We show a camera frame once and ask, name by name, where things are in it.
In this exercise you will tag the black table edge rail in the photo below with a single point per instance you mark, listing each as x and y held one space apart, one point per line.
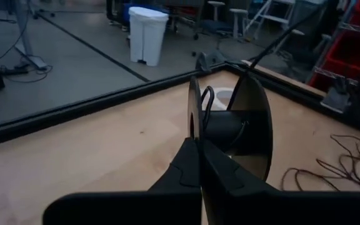
73 107

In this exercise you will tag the grey corner bracket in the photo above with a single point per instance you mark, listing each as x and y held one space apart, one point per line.
209 59
334 100

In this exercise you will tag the grey desk leg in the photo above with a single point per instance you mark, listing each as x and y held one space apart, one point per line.
23 31

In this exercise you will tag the black power strip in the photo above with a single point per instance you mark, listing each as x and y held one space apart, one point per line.
14 71

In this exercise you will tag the white pedal trash bin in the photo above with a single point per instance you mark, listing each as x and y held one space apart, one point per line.
148 37

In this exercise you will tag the white tape roll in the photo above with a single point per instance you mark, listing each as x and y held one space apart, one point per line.
222 93

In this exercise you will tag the white round stool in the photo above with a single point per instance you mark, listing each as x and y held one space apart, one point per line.
216 3
238 11

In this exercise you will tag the white step ladder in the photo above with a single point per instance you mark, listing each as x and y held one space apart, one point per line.
273 18

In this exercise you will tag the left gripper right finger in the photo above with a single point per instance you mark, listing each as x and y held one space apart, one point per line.
245 206

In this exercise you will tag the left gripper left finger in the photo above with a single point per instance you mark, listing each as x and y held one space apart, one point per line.
167 206

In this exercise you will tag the large red storage bin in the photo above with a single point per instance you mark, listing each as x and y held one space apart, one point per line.
352 53

